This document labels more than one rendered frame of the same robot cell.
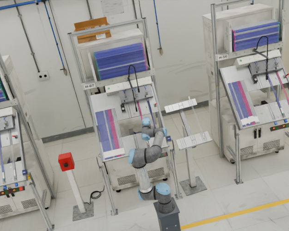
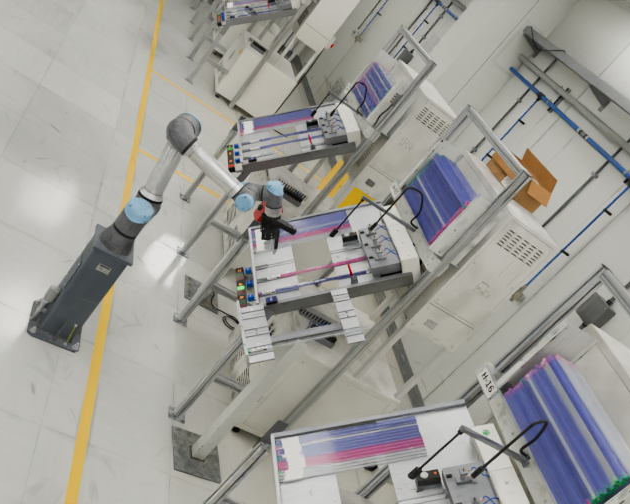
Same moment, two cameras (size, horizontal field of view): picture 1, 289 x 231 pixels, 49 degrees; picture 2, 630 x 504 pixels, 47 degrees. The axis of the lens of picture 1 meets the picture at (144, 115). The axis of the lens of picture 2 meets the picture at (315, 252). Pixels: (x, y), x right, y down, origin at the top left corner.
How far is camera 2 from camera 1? 3.29 m
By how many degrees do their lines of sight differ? 62
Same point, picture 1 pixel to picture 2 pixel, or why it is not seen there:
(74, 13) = not seen: outside the picture
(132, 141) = (278, 260)
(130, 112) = (341, 252)
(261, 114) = (308, 491)
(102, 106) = (358, 217)
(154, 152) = (177, 125)
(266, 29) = (587, 444)
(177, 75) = not seen: outside the picture
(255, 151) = not seen: outside the picture
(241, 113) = (315, 439)
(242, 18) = (627, 402)
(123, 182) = not seen: hidden behind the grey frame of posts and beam
